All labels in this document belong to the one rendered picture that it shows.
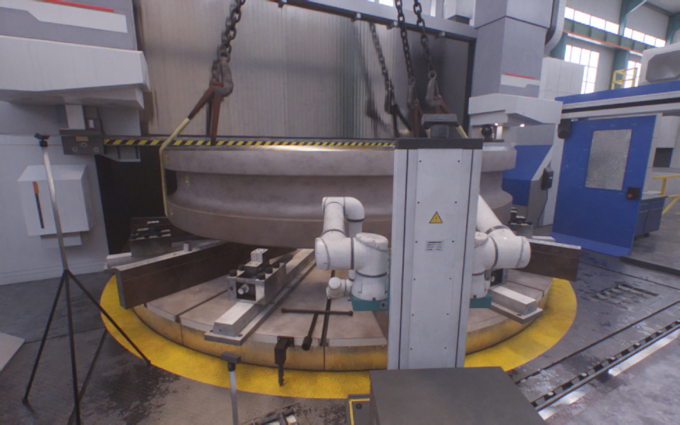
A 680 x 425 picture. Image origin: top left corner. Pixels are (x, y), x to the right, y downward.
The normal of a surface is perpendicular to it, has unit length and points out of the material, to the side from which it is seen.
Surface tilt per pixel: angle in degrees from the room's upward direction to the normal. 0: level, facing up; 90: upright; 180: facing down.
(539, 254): 90
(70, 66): 90
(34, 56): 90
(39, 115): 90
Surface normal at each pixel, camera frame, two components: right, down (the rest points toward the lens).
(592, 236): -0.89, 0.09
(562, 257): -0.60, 0.15
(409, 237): 0.05, 0.19
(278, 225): -0.22, 0.19
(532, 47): 0.45, 0.18
